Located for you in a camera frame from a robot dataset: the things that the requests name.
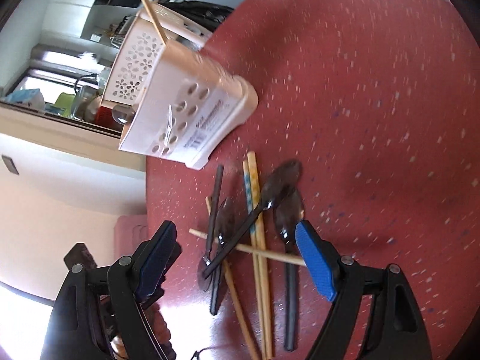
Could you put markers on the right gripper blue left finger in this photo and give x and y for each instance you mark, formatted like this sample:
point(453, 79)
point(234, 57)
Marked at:
point(93, 305)

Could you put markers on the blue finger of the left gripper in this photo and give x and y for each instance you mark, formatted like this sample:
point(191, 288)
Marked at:
point(79, 254)

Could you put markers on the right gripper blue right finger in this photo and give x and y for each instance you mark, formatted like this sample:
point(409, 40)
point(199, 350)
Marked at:
point(395, 327)

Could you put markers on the black handled metal spoon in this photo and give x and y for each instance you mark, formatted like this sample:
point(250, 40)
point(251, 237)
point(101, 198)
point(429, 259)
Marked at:
point(278, 186)
point(216, 275)
point(286, 216)
point(123, 114)
point(225, 223)

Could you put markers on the plain bamboo chopstick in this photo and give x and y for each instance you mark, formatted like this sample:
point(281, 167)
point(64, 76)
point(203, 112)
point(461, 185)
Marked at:
point(158, 27)
point(275, 256)
point(227, 278)

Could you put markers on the yellow patterned bamboo chopstick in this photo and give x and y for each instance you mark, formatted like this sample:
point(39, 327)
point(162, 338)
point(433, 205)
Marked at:
point(260, 264)

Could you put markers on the blue patterned bamboo chopstick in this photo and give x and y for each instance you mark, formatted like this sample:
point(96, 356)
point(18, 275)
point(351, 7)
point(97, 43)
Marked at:
point(250, 209)

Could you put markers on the kitchen faucet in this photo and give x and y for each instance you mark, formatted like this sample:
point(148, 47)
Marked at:
point(90, 80)

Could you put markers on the pink plastic stool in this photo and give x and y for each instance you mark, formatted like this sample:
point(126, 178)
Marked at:
point(129, 232)

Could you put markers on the white plastic utensil holder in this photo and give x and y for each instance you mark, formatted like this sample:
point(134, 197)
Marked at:
point(188, 104)

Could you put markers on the white perforated plastic chair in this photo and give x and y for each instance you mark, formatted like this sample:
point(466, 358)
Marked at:
point(141, 47)

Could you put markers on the black bag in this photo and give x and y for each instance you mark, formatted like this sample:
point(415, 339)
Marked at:
point(208, 15)

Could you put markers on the grey wall switch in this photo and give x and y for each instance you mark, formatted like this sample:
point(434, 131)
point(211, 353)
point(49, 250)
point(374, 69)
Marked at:
point(9, 164)

